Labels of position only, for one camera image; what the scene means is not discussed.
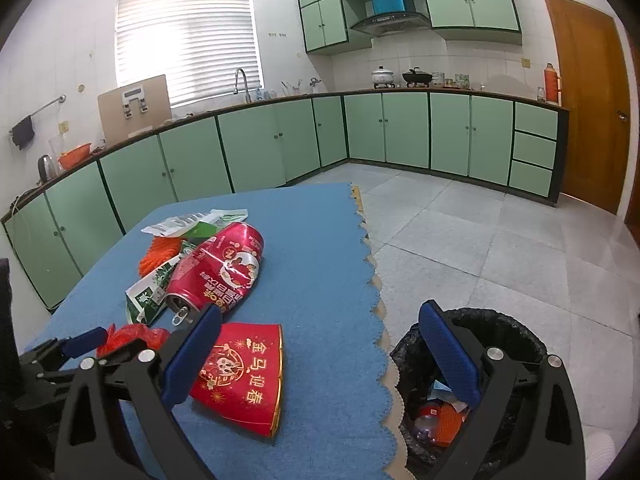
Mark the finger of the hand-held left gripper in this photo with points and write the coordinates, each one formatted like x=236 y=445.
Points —
x=85 y=340
x=50 y=374

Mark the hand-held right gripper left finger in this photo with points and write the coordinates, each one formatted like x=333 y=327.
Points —
x=192 y=360

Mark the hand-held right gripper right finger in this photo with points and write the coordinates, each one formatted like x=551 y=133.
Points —
x=450 y=355

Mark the red plastic bag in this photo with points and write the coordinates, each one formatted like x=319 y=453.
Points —
x=132 y=335

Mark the red paper cup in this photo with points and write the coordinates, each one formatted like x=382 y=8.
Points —
x=245 y=385

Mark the bin with black bag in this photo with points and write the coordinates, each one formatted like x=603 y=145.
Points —
x=500 y=325

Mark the plastic bottle with red label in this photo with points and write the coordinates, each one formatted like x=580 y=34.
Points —
x=427 y=417

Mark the red soda can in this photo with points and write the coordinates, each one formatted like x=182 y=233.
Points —
x=225 y=270

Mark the small orange foam fruit net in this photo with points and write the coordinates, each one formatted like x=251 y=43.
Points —
x=160 y=255

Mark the white plastic wrapper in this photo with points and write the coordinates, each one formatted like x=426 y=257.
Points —
x=172 y=225

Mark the blue scalloped tablecloth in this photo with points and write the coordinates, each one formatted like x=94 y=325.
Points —
x=310 y=270

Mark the green lower kitchen cabinets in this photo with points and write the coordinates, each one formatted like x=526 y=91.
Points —
x=135 y=180

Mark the steel electric kettle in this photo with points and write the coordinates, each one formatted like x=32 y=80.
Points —
x=46 y=169

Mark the red plastic basin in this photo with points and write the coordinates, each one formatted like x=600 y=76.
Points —
x=75 y=157

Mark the dark towel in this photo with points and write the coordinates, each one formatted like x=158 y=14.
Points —
x=22 y=132

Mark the wooden cutting board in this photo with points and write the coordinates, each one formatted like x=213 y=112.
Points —
x=110 y=115

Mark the small glass jar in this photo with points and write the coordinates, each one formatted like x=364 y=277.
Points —
x=541 y=94

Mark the black wok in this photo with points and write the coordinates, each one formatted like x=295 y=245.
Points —
x=417 y=78

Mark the white cooking pot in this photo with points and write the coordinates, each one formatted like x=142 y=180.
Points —
x=383 y=77

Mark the orange thermos flask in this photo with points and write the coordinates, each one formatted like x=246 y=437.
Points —
x=551 y=85

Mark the wooden door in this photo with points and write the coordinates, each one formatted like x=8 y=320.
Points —
x=585 y=100

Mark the utensil holder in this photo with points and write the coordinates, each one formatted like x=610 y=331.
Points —
x=295 y=90

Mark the steel kitchen faucet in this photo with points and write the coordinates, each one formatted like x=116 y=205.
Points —
x=240 y=75

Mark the white window blind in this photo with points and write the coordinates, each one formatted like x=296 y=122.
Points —
x=190 y=40

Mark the black range hood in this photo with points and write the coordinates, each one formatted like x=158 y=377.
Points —
x=390 y=24

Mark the green upper cabinets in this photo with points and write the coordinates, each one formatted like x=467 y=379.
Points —
x=475 y=0

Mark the blue box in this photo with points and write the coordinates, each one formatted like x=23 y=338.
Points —
x=389 y=0

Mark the steel towel rail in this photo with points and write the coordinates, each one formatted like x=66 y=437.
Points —
x=47 y=107

